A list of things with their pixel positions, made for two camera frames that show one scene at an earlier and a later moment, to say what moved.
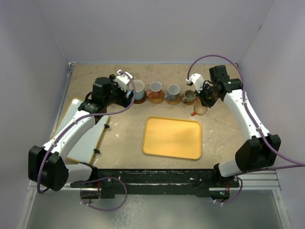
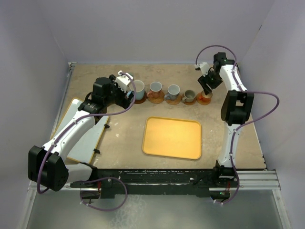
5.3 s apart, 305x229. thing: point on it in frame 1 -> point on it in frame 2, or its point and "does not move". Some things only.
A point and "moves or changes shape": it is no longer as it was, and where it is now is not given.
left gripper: [124, 101] does not move
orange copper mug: [199, 109] moves or changes shape
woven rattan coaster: [157, 100] does not move
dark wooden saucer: [137, 101] does not move
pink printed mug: [155, 88] does not move
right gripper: [209, 104] -> [205, 80]
